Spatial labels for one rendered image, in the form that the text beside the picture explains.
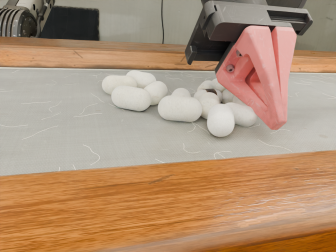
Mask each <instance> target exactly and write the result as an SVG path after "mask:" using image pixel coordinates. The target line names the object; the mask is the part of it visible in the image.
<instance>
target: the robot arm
mask: <svg viewBox="0 0 336 252"><path fill-rule="evenodd" d="M306 1H307V0H201V3H202V6H203V8H202V10H201V13H200V15H199V18H198V20H197V22H196V25H195V27H194V30H193V32H192V34H191V37H190V39H189V42H188V44H187V46H186V49H185V51H184V53H185V57H186V61H187V64H188V65H191V64H192V62H193V61H212V62H219V63H218V64H217V66H216V68H215V70H214V71H215V75H216V78H217V81H218V83H219V84H221V85H222V86H223V87H224V88H226V89H227V90H228V91H230V92H231V93H232V94H233V95H235V96H236V97H237V98H238V99H240V100H241V101H242V102H243V103H245V104H246V105H247V106H249V107H251V108H252V109H253V111H254V113H255V114H256V115H257V116H258V117H259V118H260V119H261V120H262V121H263V122H264V123H265V124H266V125H267V126H268V127H269V128H270V129H271V130H278V129H279V128H281V127H282V126H283V125H284V124H285V123H286V122H287V114H288V81H289V75H290V70H291V65H292V60H293V54H294V49H295V44H296V39H297V35H298V36H302V35H303V34H304V33H305V32H306V31H307V30H308V28H309V27H310V26H311V25H312V23H313V20H312V18H311V16H310V14H309V12H308V10H307V9H303V7H304V5H305V4H306ZM296 34H297V35H296Z"/></svg>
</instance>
